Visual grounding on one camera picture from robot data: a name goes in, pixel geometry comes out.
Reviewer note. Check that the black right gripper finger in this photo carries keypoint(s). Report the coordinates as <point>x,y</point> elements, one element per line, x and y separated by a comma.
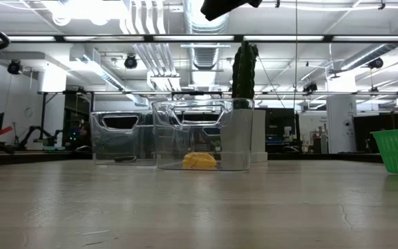
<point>226,5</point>

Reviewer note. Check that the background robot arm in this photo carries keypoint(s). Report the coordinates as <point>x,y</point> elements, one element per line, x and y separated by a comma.
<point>35,128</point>

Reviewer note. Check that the green cactus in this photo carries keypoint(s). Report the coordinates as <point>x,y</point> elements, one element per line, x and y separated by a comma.
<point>244,69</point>

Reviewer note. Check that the white ceiling pipes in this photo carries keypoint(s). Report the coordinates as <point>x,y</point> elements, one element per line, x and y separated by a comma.
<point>157,52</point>

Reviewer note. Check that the black ceiling spot lamp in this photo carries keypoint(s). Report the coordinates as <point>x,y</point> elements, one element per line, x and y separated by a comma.
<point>376,63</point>
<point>131,62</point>
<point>14,67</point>

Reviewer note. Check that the dark display screen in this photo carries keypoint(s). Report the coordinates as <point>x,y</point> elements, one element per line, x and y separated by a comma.
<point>278,121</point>

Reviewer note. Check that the white hexagonal plant pot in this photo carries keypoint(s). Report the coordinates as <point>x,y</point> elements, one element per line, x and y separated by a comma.
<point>259,138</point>

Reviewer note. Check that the clear plastic bin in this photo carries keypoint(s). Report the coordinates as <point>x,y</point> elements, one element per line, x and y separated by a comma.
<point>123,145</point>
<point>171,138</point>

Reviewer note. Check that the yellow object in bin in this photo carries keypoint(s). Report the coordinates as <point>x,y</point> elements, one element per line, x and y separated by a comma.
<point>206,162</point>

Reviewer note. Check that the white pillar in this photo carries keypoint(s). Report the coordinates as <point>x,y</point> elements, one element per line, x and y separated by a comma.
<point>340,124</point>

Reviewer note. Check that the black aluminium frame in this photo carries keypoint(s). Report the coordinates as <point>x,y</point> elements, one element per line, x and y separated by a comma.
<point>237,38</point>

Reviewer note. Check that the silver ventilation duct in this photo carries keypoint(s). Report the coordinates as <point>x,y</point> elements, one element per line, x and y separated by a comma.
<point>206,34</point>

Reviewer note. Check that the black background rail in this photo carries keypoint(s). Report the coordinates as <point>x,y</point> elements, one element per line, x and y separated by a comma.
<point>289,93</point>

